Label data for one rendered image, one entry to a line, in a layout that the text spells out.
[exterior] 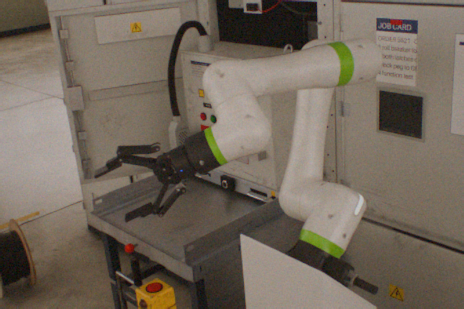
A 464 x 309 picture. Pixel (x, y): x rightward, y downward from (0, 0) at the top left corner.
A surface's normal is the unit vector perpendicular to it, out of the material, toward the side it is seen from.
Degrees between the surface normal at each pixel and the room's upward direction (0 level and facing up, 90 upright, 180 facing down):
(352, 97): 90
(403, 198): 91
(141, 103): 90
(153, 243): 0
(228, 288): 90
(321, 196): 45
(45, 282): 0
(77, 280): 0
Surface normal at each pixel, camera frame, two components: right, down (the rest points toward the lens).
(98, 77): 0.30, 0.32
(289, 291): -0.75, 0.29
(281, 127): 0.68, 0.21
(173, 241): -0.08, -0.93
